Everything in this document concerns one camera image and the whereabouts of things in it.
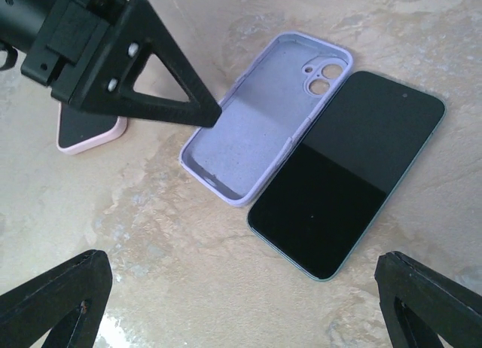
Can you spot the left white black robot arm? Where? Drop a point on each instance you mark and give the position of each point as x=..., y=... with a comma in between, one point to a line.
x=21, y=21

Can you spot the teal phone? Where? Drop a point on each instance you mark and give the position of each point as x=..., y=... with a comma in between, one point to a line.
x=333, y=185

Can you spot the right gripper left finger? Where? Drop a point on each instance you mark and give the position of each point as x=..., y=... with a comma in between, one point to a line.
x=66, y=303

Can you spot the phone in pink case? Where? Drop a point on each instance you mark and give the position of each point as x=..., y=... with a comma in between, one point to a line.
x=79, y=131

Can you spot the lavender phone case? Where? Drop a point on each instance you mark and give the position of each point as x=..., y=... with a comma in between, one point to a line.
x=264, y=115

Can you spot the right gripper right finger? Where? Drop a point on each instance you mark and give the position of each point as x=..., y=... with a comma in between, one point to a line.
x=421, y=307

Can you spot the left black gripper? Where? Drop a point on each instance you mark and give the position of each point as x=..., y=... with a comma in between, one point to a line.
x=137, y=70

